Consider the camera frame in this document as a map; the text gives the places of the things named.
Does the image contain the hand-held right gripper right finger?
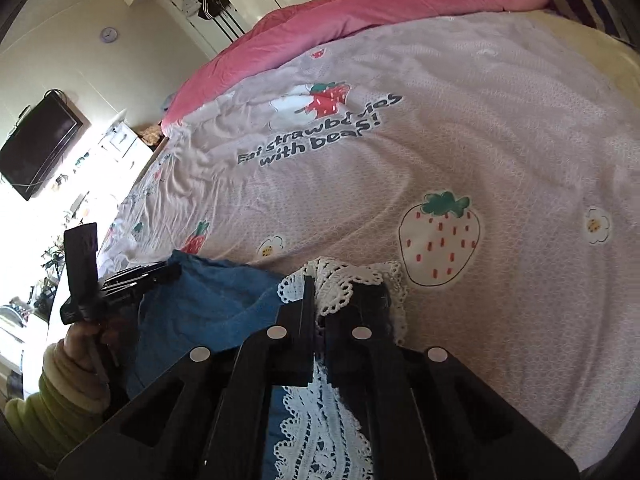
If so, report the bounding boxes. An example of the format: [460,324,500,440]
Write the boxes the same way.
[319,284,582,480]

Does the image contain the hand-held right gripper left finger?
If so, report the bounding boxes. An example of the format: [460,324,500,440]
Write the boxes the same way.
[55,274,317,480]

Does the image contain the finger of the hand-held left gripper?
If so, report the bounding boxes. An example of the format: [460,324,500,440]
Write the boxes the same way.
[99,284,153,309]
[101,261,182,292]

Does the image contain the blue pants with white lace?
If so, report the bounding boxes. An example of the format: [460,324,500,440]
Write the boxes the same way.
[122,250,409,480]

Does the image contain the person's left forearm green sleeve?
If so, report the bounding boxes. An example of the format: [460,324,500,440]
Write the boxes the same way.
[0,342,113,468]

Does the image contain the person's left hand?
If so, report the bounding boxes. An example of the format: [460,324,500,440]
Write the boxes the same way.
[62,321,126,387]

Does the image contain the green potted plant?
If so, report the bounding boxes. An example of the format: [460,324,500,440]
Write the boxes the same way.
[39,240,69,274]

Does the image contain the white dresser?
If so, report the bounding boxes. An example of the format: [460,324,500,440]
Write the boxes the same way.
[75,121,157,202]

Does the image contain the strawberry printed pink bed sheet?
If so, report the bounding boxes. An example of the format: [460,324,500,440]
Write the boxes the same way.
[95,10,640,472]

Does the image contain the white door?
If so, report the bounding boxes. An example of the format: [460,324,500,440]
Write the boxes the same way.
[164,0,254,59]

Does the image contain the pink quilt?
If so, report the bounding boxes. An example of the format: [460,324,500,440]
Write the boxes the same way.
[161,0,557,128]

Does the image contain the pale yellow blanket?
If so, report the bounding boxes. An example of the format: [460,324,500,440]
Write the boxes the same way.
[520,7,640,116]

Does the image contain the striped pillow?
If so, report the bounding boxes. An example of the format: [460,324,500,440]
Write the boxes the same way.
[549,0,632,45]

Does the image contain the black wall television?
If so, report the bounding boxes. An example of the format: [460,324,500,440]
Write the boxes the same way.
[0,89,92,202]

